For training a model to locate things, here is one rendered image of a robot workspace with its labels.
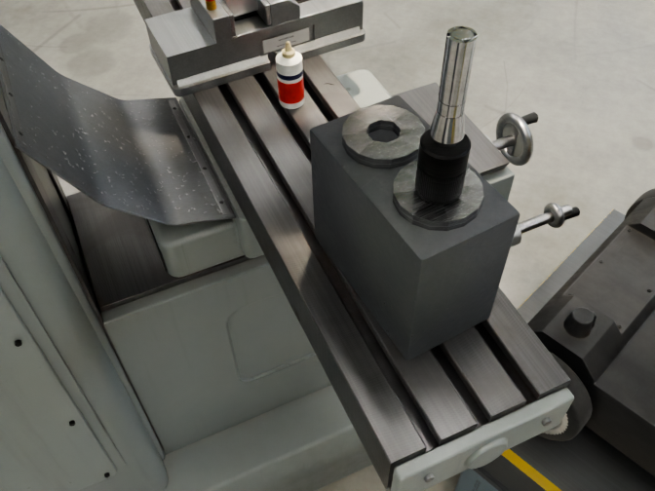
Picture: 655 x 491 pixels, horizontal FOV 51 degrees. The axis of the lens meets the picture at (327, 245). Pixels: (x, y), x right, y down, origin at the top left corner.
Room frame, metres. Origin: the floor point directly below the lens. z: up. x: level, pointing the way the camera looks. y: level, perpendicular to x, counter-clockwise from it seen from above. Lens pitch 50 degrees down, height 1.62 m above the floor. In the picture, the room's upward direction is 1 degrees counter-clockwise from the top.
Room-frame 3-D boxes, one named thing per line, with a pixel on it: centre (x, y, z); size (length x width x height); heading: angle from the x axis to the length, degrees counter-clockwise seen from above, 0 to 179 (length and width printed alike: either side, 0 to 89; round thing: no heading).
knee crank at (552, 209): (0.97, -0.46, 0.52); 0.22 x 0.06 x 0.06; 114
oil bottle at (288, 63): (0.87, 0.05, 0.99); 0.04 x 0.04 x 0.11
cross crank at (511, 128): (1.09, -0.37, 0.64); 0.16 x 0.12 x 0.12; 114
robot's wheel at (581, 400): (0.58, -0.37, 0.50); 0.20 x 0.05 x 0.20; 44
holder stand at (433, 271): (0.52, -0.09, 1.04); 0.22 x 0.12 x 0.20; 29
